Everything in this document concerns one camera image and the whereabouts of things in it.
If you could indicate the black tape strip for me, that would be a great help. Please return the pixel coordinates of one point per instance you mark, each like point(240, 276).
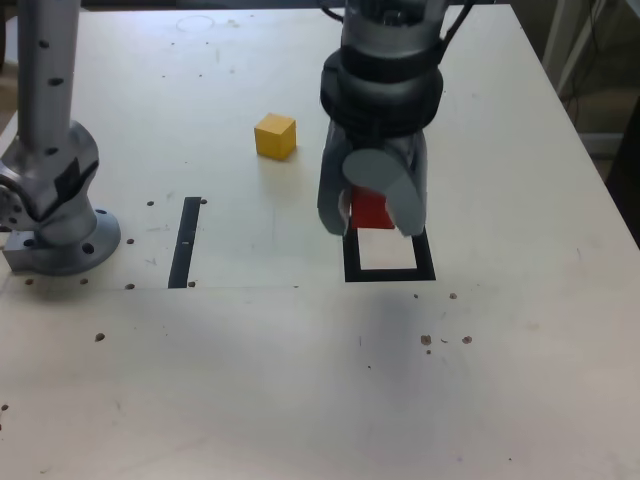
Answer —
point(184, 240)

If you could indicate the dark cabinet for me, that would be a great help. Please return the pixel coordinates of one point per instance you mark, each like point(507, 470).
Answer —
point(625, 170)

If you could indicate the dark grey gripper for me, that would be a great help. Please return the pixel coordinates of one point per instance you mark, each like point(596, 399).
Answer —
point(380, 145)

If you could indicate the black tape square outline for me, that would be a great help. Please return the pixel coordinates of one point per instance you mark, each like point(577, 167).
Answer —
point(425, 260)

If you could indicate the red cube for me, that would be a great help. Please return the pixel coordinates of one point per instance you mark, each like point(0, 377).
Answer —
point(370, 212)

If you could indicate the yellow cube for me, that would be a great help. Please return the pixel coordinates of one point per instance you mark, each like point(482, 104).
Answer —
point(275, 137)

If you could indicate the white metal frame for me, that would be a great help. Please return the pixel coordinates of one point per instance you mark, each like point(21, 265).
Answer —
point(570, 45)

